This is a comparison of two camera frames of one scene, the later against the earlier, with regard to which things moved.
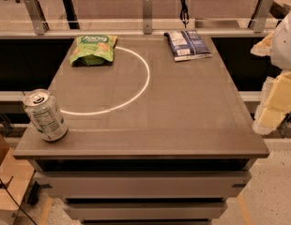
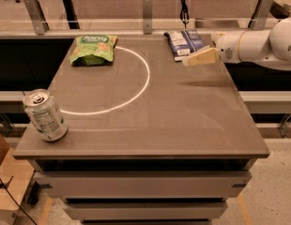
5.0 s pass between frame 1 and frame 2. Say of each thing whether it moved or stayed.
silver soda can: stayed
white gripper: moved
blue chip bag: stayed
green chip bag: stayed
